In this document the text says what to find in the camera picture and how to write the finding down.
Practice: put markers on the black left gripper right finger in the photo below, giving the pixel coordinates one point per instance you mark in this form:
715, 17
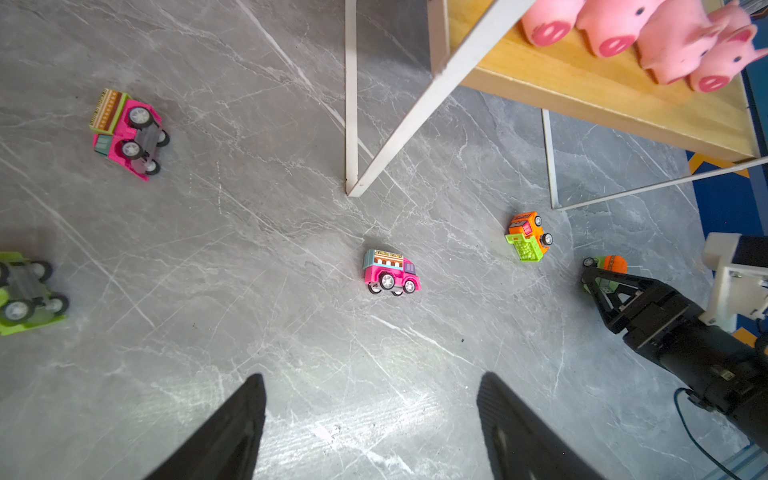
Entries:
519, 444

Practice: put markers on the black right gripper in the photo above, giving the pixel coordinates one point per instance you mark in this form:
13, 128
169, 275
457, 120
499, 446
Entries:
663, 326

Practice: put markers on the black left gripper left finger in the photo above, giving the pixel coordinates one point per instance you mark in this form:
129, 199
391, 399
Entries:
226, 446

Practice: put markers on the pink toy pig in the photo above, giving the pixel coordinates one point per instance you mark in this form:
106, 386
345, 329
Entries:
675, 39
733, 51
547, 22
612, 26

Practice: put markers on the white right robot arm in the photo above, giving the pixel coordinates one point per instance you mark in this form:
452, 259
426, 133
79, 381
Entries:
745, 409

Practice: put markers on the wooden two-tier shelf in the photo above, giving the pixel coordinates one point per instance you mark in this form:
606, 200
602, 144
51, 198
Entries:
475, 44

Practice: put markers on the orange green toy car upper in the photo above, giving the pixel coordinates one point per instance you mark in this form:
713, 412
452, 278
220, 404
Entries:
526, 234

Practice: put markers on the pink teal toy van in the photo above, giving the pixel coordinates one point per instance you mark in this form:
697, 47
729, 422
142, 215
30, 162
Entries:
389, 272

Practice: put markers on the green red toy truck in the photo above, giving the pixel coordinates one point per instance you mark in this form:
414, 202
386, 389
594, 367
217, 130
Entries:
27, 303

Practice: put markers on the pink toy truck striped roof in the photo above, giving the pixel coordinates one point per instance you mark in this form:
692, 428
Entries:
128, 132

